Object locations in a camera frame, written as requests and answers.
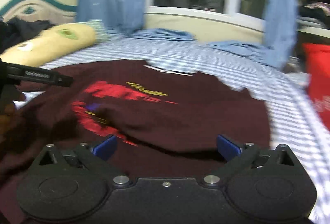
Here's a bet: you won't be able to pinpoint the maroon vintage print sweater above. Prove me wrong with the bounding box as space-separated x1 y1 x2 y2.
1 60 270 223

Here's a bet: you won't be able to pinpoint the dark navy clothes pile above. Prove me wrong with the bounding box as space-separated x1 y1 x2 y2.
0 17 55 53

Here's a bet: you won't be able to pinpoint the dark folded clothes on shelf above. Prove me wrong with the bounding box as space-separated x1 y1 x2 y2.
299 1 329 28

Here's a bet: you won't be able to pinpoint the yellow avocado print pillow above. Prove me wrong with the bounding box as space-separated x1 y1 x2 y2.
1 23 97 67

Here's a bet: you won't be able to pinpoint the blue white checkered bedsheet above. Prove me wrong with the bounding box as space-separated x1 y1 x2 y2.
12 33 330 224

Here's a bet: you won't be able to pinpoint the teal cream headboard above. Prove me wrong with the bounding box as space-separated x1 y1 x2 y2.
1 0 77 24

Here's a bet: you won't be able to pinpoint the red fabric tote bag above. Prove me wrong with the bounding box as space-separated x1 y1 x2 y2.
303 43 330 129

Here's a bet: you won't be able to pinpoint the right blue star curtain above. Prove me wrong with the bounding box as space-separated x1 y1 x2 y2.
263 0 298 69

